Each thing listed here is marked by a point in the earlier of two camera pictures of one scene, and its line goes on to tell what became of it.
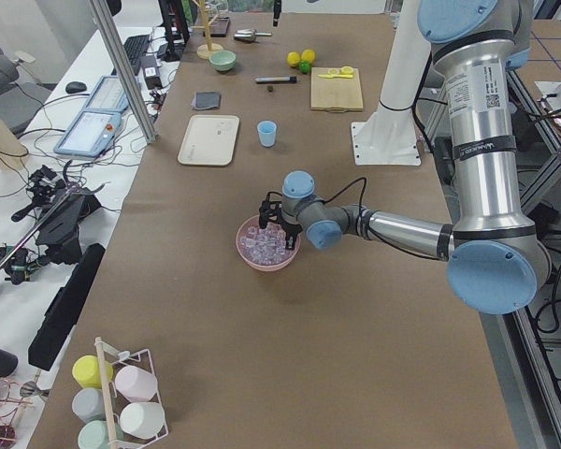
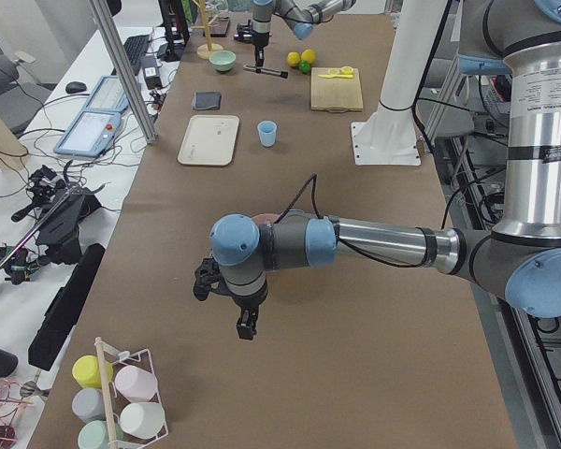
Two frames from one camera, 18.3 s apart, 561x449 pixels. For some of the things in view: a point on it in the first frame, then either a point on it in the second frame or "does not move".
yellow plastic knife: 331,76 does not move
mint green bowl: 222,60 does not move
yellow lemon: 293,59 does not move
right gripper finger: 277,9 → 260,59
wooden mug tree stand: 204,50 does not move
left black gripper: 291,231 → 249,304
